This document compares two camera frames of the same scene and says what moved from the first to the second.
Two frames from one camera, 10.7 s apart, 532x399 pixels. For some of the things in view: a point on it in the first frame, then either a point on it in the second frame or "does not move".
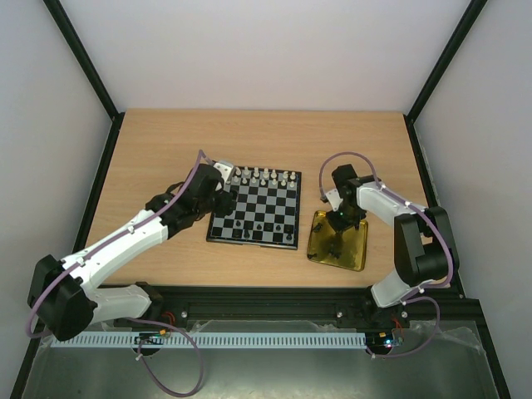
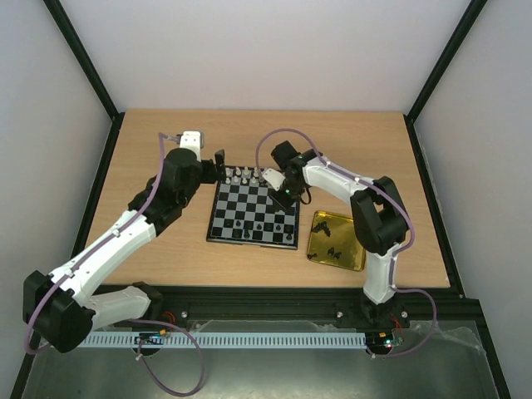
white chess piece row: (247, 176) does not move
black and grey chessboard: (267, 210) does not move
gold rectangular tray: (347, 248) does not move
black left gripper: (228, 205) -> (211, 176)
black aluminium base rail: (453, 308) does not move
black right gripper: (341, 222) -> (283, 192)
